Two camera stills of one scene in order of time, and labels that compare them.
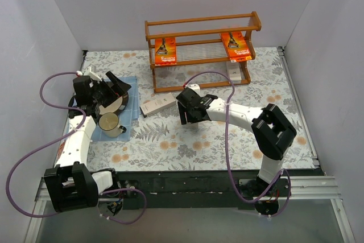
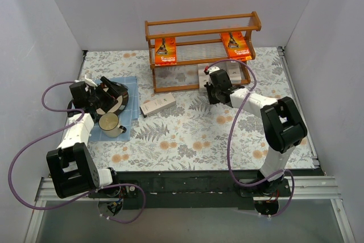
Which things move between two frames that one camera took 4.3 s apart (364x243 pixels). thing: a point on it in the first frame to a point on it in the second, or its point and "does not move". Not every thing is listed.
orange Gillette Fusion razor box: (236, 46) does not move
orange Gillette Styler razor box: (165, 52) does not move
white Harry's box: (157, 104) does not move
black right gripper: (183, 106) to (212, 95)
